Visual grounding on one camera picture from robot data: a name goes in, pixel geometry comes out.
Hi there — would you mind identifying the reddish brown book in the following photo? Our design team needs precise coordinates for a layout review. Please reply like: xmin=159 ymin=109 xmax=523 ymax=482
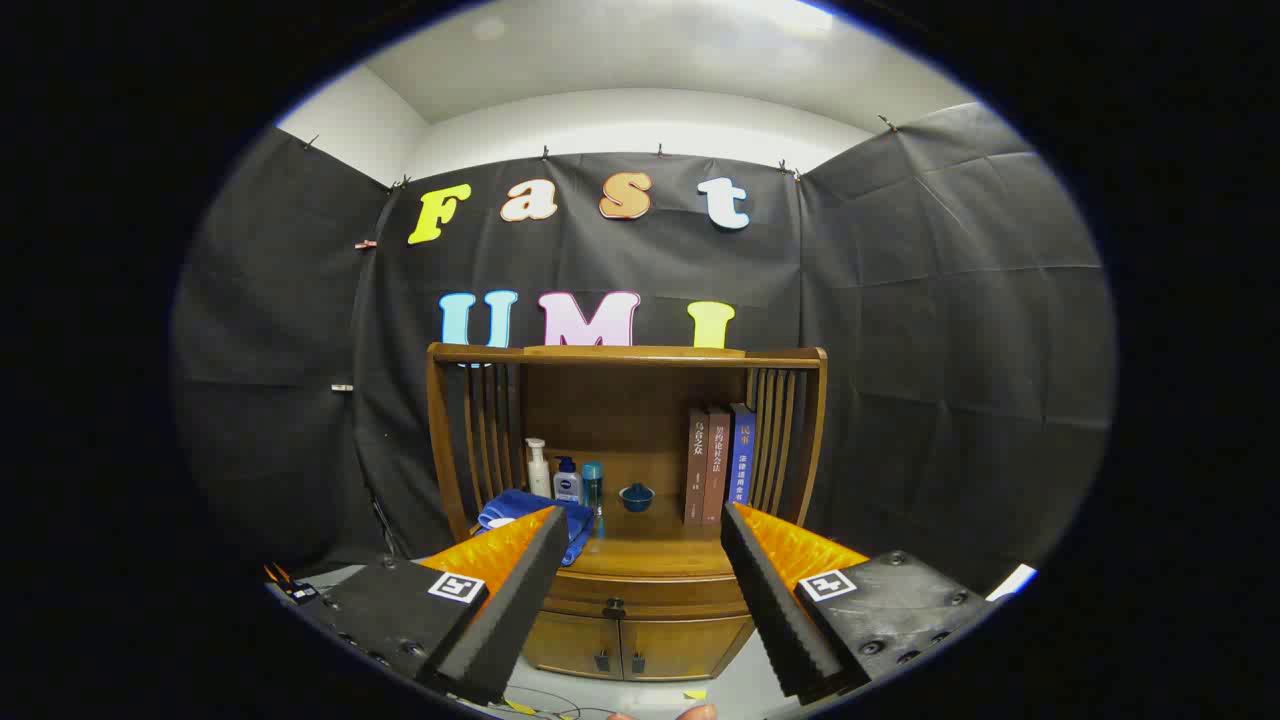
xmin=703 ymin=405 xmax=732 ymax=525

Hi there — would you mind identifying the black backdrop cloth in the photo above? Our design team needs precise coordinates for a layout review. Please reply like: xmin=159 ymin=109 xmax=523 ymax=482
xmin=170 ymin=100 xmax=1116 ymax=601

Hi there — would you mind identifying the blue book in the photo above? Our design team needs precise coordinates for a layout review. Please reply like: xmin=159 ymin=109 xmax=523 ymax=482
xmin=726 ymin=403 xmax=757 ymax=506

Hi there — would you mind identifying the white panel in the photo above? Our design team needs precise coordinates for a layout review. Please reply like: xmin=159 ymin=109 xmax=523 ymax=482
xmin=985 ymin=563 xmax=1038 ymax=603

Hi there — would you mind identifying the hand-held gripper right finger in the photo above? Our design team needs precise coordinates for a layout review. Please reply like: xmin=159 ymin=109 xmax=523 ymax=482
xmin=720 ymin=502 xmax=1001 ymax=706

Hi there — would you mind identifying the wooden drawer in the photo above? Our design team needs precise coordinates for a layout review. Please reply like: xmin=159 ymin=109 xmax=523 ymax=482
xmin=540 ymin=568 xmax=753 ymax=623

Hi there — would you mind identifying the wooden countertop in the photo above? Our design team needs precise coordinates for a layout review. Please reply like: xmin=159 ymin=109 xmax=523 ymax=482
xmin=555 ymin=478 xmax=741 ymax=579

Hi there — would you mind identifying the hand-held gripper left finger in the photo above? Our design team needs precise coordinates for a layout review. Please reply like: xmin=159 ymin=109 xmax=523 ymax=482
xmin=265 ymin=505 xmax=571 ymax=706

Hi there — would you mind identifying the wooden cabinet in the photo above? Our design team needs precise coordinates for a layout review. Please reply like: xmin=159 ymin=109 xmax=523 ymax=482
xmin=427 ymin=343 xmax=829 ymax=683

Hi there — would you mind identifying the blue folded towel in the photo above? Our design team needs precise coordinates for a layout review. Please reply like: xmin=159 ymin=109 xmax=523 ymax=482
xmin=477 ymin=489 xmax=596 ymax=567

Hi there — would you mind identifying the wooden cabinet door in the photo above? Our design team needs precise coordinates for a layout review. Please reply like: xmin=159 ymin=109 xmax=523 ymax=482
xmin=620 ymin=615 xmax=753 ymax=683
xmin=522 ymin=610 xmax=623 ymax=681

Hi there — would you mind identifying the dark brown book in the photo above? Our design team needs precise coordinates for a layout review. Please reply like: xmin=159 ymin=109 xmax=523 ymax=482
xmin=684 ymin=407 xmax=711 ymax=526

